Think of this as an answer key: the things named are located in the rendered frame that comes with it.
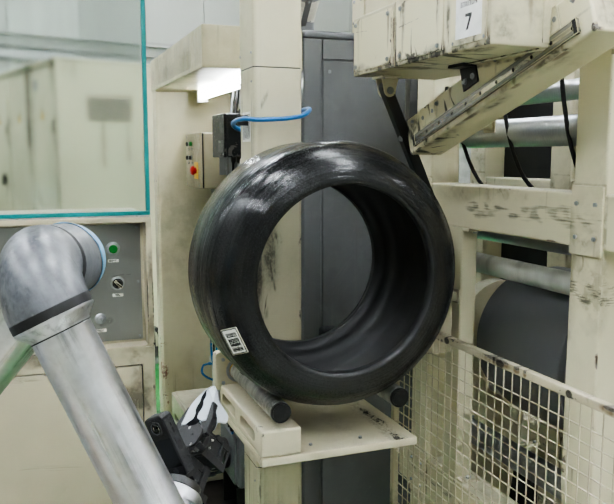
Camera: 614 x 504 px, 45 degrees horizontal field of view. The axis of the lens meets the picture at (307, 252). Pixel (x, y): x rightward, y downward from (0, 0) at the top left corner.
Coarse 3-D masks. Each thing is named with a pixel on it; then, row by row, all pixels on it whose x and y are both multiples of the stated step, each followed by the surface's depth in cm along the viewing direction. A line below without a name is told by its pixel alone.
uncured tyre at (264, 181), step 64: (256, 192) 149; (384, 192) 157; (192, 256) 163; (256, 256) 148; (384, 256) 189; (448, 256) 164; (256, 320) 149; (384, 320) 188; (256, 384) 158; (320, 384) 156; (384, 384) 163
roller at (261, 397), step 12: (240, 372) 181; (240, 384) 179; (252, 384) 171; (252, 396) 169; (264, 396) 163; (276, 396) 161; (264, 408) 161; (276, 408) 156; (288, 408) 157; (276, 420) 156
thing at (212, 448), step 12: (180, 432) 134; (192, 432) 132; (192, 444) 129; (204, 444) 131; (216, 444) 134; (192, 456) 130; (204, 456) 130; (216, 456) 133; (228, 456) 135; (204, 468) 131; (216, 468) 132; (180, 480) 125; (192, 480) 126; (204, 480) 130
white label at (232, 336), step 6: (222, 330) 151; (228, 330) 150; (234, 330) 149; (228, 336) 151; (234, 336) 150; (240, 336) 150; (228, 342) 151; (234, 342) 151; (240, 342) 150; (234, 348) 152; (240, 348) 151; (246, 348) 150; (234, 354) 152
